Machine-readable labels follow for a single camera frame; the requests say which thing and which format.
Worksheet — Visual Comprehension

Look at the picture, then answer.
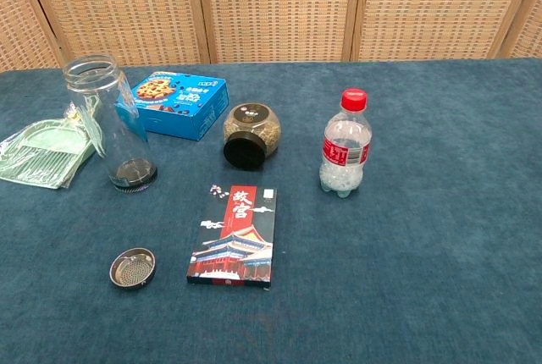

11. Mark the blue cookie box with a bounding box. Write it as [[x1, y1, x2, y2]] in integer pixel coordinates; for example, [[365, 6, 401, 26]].
[[114, 69, 230, 142]]

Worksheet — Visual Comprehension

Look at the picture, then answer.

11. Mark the clear glass jar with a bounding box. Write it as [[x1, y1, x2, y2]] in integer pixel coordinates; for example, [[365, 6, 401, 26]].
[[62, 53, 158, 194]]

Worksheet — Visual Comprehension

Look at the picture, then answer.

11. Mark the round metal strainer lid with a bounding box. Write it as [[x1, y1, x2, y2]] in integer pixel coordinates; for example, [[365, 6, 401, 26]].
[[108, 247, 158, 291]]

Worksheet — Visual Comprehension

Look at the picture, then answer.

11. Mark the woven wooden folding screen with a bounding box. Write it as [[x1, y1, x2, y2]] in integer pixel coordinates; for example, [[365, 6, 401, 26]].
[[0, 0, 542, 72]]

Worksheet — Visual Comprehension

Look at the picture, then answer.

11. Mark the tea jar with black lid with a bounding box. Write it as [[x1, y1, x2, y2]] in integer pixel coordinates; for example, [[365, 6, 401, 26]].
[[222, 102, 282, 172]]

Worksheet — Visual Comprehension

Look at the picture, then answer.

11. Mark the plastic bottle with red cap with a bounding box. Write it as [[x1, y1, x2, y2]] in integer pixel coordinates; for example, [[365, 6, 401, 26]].
[[318, 88, 373, 203]]

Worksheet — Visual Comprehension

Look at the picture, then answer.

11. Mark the dark palace print card box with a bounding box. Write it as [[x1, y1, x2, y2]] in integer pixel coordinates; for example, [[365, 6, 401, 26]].
[[186, 184, 279, 291]]

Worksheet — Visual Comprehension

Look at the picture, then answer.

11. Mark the blue table cloth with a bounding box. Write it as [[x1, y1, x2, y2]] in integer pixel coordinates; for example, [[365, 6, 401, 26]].
[[0, 58, 542, 364]]

